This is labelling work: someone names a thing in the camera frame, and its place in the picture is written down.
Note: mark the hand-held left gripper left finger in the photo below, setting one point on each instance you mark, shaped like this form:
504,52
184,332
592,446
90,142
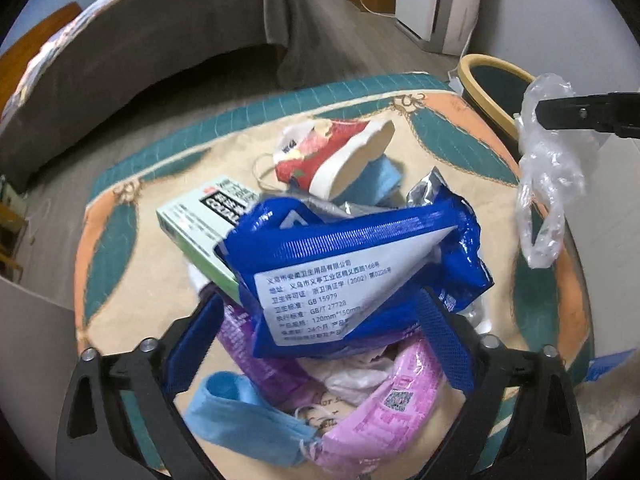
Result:
192,342

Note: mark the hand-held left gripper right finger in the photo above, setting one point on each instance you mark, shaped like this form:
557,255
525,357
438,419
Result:
450,347

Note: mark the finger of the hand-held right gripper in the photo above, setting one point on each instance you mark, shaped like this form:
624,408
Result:
595,124
575,104

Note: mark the clear plastic bag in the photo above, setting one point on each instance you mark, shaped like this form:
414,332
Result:
550,170

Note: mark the yellow-rimmed dark trash bin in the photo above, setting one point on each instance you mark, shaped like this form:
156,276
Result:
492,85

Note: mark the blue wet wipe packet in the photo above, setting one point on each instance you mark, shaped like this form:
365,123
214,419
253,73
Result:
350,270

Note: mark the purple plastic packet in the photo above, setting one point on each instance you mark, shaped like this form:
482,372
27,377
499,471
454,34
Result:
260,365

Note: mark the blue face mask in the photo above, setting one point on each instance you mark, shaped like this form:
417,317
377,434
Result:
240,410
375,180

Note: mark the pink plastic packet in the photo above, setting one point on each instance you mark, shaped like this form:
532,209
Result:
380,425

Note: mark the white crumpled tissue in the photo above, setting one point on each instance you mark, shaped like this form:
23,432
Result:
350,380

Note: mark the horse printed quilted mat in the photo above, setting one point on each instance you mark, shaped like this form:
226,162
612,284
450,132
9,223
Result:
125,260

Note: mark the green white cardboard box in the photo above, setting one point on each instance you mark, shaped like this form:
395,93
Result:
195,230

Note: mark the silver foil wrapper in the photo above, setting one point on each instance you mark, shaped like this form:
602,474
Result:
425,190

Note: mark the blue plastic packet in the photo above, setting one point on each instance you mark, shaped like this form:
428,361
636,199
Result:
610,366

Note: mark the white air purifier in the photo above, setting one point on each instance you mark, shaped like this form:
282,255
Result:
430,0

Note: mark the wooden nightstand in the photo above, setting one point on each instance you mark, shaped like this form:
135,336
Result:
10,230

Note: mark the red white paper carton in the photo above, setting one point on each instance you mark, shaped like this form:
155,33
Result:
320,155

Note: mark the grey covered bed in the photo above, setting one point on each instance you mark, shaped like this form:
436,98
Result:
150,50

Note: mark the light patterned bed sheet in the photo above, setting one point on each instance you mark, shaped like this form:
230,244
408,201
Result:
55,55

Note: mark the wooden headboard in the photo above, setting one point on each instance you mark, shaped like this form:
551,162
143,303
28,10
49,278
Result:
30,45

